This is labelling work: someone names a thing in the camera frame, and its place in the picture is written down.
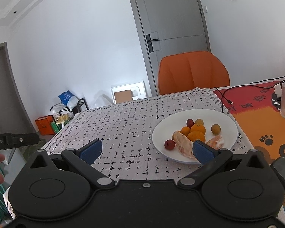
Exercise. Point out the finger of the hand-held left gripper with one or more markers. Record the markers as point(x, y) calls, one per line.
point(23, 139)

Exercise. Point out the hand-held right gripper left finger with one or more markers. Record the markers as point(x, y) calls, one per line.
point(91, 151)

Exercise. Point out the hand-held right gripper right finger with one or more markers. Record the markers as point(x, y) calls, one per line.
point(203, 152)

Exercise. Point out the mandarin orange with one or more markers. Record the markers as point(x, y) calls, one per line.
point(196, 137)
point(198, 128)

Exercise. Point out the peeled orange segment piece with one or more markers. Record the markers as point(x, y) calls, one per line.
point(216, 142)

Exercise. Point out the large peeled orange half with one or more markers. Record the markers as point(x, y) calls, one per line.
point(182, 144)

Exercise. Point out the small orange kumquat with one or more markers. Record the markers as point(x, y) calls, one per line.
point(185, 130)

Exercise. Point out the yellow green jujube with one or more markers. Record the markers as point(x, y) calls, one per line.
point(199, 121)

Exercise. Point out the white round plate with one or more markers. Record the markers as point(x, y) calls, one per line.
point(171, 125)

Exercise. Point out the orange cardboard box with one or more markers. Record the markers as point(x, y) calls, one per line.
point(45, 124)

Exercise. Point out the brownish green jujube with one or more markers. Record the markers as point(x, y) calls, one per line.
point(215, 128)

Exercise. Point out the green box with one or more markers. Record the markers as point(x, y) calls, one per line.
point(55, 127)

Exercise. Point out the black and white checked tablecloth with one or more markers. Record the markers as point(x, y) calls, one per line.
point(123, 123)

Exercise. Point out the yellow items in clear bag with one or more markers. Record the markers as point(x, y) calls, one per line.
point(63, 119)

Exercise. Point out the black metal rack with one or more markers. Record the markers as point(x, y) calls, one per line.
point(82, 104)

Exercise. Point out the blue and white bag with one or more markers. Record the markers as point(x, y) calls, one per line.
point(66, 97)

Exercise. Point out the red and orange printed mat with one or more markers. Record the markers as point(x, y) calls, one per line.
point(256, 121)

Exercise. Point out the brown cardboard sheet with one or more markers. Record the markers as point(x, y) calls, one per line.
point(123, 96)

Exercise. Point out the white foam packaging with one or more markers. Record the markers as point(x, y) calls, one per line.
point(139, 89)

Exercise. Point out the orange chair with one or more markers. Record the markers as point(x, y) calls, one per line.
point(192, 71)

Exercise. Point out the black device with white button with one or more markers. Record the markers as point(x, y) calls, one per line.
point(283, 172)

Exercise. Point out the grey door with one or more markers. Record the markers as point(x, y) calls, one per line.
point(171, 16)

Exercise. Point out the dark grey doorway frame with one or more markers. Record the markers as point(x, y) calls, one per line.
point(10, 76)

